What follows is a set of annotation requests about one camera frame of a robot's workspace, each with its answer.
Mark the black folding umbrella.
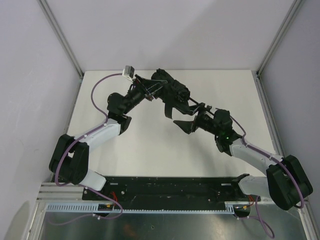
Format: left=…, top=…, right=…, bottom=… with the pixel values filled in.
left=151, top=68, right=212, bottom=119

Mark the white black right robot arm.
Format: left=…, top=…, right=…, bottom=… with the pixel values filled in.
left=174, top=105, right=313, bottom=211

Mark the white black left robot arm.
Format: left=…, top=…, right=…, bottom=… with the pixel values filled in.
left=49, top=75, right=168, bottom=191

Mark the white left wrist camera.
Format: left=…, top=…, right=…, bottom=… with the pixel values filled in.
left=122, top=65, right=135, bottom=82

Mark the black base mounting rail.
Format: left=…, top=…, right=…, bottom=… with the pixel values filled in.
left=49, top=175, right=261, bottom=210

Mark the left aluminium frame post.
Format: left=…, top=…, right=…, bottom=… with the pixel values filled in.
left=37, top=0, right=84, bottom=79

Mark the aluminium frame post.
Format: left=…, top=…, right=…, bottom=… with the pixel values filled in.
left=37, top=0, right=84, bottom=79
left=256, top=0, right=306, bottom=76

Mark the aluminium frame side rail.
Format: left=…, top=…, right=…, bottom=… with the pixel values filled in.
left=252, top=72, right=313, bottom=211

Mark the grey slotted cable duct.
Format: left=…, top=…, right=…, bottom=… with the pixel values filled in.
left=46, top=201, right=251, bottom=214

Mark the right aluminium frame post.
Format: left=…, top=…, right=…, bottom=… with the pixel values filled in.
left=256, top=0, right=306, bottom=76

